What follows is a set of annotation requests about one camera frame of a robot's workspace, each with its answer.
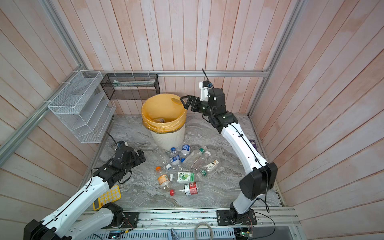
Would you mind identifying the black wire mesh basket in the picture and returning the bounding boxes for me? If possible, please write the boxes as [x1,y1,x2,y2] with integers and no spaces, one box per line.
[101,73,161,101]

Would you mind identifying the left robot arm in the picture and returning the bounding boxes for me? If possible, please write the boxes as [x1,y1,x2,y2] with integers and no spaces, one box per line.
[24,94,188,240]

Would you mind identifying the yellow calculator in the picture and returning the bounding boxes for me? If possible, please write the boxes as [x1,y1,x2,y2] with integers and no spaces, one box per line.
[93,185,122,211]

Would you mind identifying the small bottle blue label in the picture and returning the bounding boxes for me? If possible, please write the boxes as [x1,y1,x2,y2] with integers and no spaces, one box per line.
[181,144,191,156]

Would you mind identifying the clear bottle green label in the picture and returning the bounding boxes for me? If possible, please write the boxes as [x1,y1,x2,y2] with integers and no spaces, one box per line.
[182,146,207,169]

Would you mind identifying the yellow tea bottle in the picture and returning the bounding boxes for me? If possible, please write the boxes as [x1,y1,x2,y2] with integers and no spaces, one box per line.
[153,118,166,123]

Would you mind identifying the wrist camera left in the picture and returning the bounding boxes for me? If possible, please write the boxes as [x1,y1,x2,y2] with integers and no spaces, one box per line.
[112,141,128,151]

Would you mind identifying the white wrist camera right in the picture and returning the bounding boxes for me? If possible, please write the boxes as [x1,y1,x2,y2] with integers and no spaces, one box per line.
[199,80,213,101]

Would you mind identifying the cream waste bin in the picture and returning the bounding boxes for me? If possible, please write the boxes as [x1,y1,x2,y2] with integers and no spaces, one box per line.
[150,124,186,150]

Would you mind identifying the bottle white green label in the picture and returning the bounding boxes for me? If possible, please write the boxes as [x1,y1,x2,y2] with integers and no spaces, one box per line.
[169,172,195,184]

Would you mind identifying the bottle with red label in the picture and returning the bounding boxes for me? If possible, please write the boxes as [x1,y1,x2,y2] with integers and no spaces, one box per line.
[170,182,199,196]

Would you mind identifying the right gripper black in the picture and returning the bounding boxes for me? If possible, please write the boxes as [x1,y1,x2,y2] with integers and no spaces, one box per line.
[183,97,217,121]

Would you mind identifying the bottle with white label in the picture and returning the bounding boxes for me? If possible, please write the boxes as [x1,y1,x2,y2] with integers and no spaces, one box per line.
[197,160,220,180]

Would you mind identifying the clear bottle white cap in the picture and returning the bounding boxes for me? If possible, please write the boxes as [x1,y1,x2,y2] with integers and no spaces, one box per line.
[192,151,211,172]

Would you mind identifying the crushed bottle blue label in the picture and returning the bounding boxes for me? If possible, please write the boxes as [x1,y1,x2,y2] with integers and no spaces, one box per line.
[165,148,181,171]

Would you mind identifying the bottle with orange cap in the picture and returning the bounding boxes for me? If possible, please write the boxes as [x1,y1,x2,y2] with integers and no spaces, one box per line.
[156,166,170,190]

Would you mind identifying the grey coiled cable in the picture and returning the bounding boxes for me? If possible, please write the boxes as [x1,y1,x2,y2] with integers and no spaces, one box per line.
[193,222,214,240]

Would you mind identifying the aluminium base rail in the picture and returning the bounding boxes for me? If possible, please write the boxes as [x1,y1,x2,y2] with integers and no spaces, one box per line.
[74,206,301,230]

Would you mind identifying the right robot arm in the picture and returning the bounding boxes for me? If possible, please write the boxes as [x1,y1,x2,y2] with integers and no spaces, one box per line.
[184,87,278,225]

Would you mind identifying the white wire mesh shelf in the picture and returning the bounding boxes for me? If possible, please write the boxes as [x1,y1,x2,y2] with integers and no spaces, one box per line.
[49,71,116,144]

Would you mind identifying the purple paperback book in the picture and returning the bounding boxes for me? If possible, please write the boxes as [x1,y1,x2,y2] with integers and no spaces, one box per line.
[250,140,258,151]

